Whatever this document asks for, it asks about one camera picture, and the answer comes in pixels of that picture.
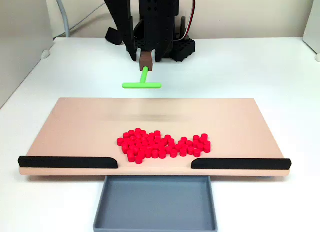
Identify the beige flat board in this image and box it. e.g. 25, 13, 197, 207
18, 97, 291, 178

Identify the black board edge rail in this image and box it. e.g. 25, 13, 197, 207
191, 157, 292, 171
17, 155, 119, 170

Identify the grey hose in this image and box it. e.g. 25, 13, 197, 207
52, 0, 71, 38

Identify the grey shallow tray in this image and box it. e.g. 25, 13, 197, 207
93, 175, 218, 232

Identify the white side panel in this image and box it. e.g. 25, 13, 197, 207
303, 0, 320, 55
0, 0, 55, 109

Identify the red white black servo cable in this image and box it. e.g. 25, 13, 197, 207
178, 0, 197, 42

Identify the green T-shaped pusher tool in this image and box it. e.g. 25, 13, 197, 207
121, 51, 163, 90

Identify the black table clamp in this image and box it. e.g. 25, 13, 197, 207
104, 27, 125, 46

